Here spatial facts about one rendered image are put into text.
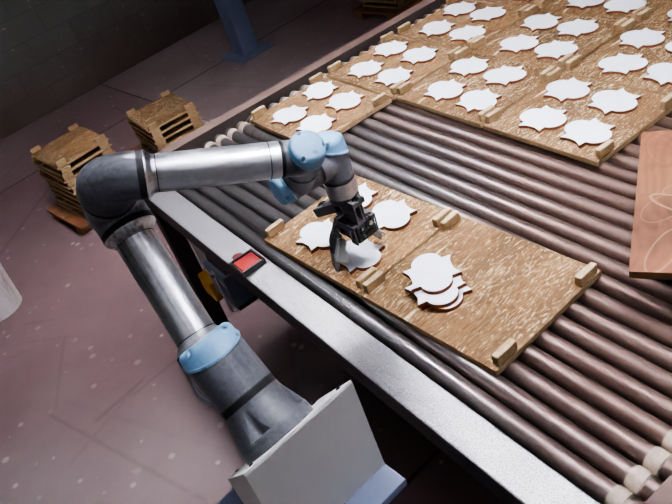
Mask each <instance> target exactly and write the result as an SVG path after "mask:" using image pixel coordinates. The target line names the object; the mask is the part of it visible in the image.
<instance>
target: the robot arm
mask: <svg viewBox="0 0 672 504"><path fill-rule="evenodd" d="M348 151H349V150H348V147H347V145H346V142H345V140H344V137H343V135H342V134H341V133H340V132H337V131H334V130H329V131H324V132H321V133H319V134H317V133H316V132H313V131H310V130H302V131H299V132H297V133H296V134H294V135H293V136H292V137H291V139H290V140H281V141H270V142H260V143H251V144H241V145H231V146H222V147H212V148H202V149H193V150H183V151H173V152H164V153H154V154H149V153H148V152H146V151H145V150H144V149H140V150H131V151H123V152H116V153H111V154H106V155H103V156H100V157H97V158H95V159H93V160H91V161H90V162H88V163H87V164H86V165H85V166H84V167H83V168H82V169H81V171H80V172H79V174H78V176H77V179H76V186H75V190H76V195H77V198H78V200H79V202H80V204H81V206H82V208H83V210H84V214H85V217H86V220H87V222H88V223H89V225H90V226H91V227H92V229H93V230H94V231H96V233H97V234H98V236H99V237H100V239H101V241H102V242H103V244H104V245H105V247H106V248H108V249H112V250H116V251H118V253H119V255H120V256H121V258H122V259H123V261H124V263H125V264H126V266H127V267H128V269H129V270H130V272H131V274H132V275H133V277H134V278H135V280H136V282H137V283H138V285H139V286H140V288H141V289H142V291H143V293H144V294H145V296H146V297H147V299H148V301H149V302H150V304H151V305H152V307H153V309H154V310H155V312H156V313H157V315H158V316H159V318H160V320H161V321H162V323H163V324H164V326H165V328H166V329H167V331H168V332H169V334H170V335H171V337H172V339H173V340H174V342H175V343H176V345H177V347H178V353H177V357H176V360H177V361H178V363H179V364H180V366H181V368H182V369H183V371H184V373H185V374H186V376H187V377H188V379H189V380H190V382H191V384H192V387H193V390H194V392H195V394H196V395H197V396H198V398H199V399H200V400H202V401H203V402H205V403H207V404H209V405H212V406H214V407H215V408H216V410H217V411H218V412H219V413H220V415H221V416H222V417H223V418H224V420H225V421H226V422H227V423H228V425H229V427H230V429H231V432H232V435H233V437H234V440H235V443H236V445H237V448H238V451H239V453H240V456H241V457H242V459H243V460H244V461H245V462H246V464H247V465H250V464H251V463H252V462H254V461H255V460H256V459H258V458H259V457H260V456H261V455H263V454H264V453H265V452H266V451H268V450H269V449H270V448H271V447H272V446H274V445H275V444H276V443H277V442H278V441H279V440H281V439H282V438H283V437H284V436H285V435H286V434H288V433H289V432H290V431H291V430H292V429H293V428H294V427H295V426H297V425H298V424H299V423H300V422H301V421H302V420H303V419H304V418H305V417H306V416H307V415H308V414H309V413H310V412H311V411H312V410H313V408H312V407H311V405H310V404H309V403H308V402H307V401H306V400H305V399H304V398H302V397H301V396H299V395H298V394H296V393H294V392H293V391H291V390H290V389H288V388H287V387H285V386H284V385H282V384H281V383H280V382H279V381H278V380H277V379H276V378H275V377H274V376H273V374H272V373H271V372H270V370H269V369H268V368H267V367H266V366H265V364H264V363H263V362H262V361H261V359H260V358H259V357H258V356H257V354H256V353H255V352H254V351H253V350H252V348H251V347H250V346H249V345H248V343H247V342H246V341H245V340H244V339H243V337H242V336H241V335H240V332H239V331H238V330H237V329H235V328H234V327H233V326H232V324H230V323H229V322H223V323H221V324H220V325H219V326H218V325H216V324H214V322H213V320H212V319H211V317H210V316H209V314H208V313H207V311H206V310H205V308H204V306H203V305H202V303H201V302H200V300H199V299H198V297H197V296H196V294H195V292H194V291H193V289H192V288H191V286H190V285H189V283H188V282H187V280H186V278H185V277H184V275H183V274H182V272H181V271H180V269H179V268H178V266H177V264H176V263H175V261H174V260H173V258H172V257H171V255H170V254H169V252H168V250H167V249H166V247H165V246H164V244H163V243H162V241H161V240H160V238H159V236H158V235H157V233H156V232H155V230H154V226H155V222H156V218H155V216H154V215H153V213H152V212H151V210H150V209H149V207H148V206H147V204H146V202H145V201H144V200H145V199H151V197H152V196H153V195H154V194H155V193H159V192H168V191H176V190H185V189H193V188H202V187H210V186H219V185H228V184H236V183H245V182H253V181H262V180H268V185H269V188H270V190H271V192H272V194H273V195H274V197H275V198H276V199H277V201H278V202H280V203H281V204H282V205H289V204H290V203H292V202H294V201H296V200H297V201H298V200H299V198H301V197H303V196H304V195H306V194H308V193H309V192H311V191H313V190H314V189H316V188H317V187H319V186H321V185H322V184H324V187H325V190H326V194H327V196H328V198H329V199H328V200H325V201H321V202H320V203H319V204H318V205H317V207H316V208H314V209H313V212H314V213H315V215H316V216H317V217H322V216H326V215H329V214H333V213H336V216H335V217H334V221H333V223H332V229H331V232H330V235H329V246H330V252H331V258H332V262H333V265H334V268H335V270H336V272H339V270H340V265H341V264H340V263H344V264H348V263H349V262H350V256H349V254H348V253H347V251H346V246H347V241H346V239H345V238H342V234H343V235H346V236H347V237H349V238H351V241H352V243H353V244H355V245H357V246H359V243H362V242H363V241H365V240H366V239H367V238H369V237H370V236H371V235H374V236H376V237H378V238H379V239H382V236H381V233H383V234H386V232H384V231H382V230H380V229H379V226H378V223H377V219H376V216H375V213H374V212H372V211H370V210H368V209H365V208H363V205H362V203H363V202H365V199H364V196H361V195H360V193H359V190H358V184H357V181H356V177H355V173H354V170H353V166H352V163H351V159H350V156H349V152H348ZM374 219H375V220H374ZM340 233H341V234H340Z"/></svg>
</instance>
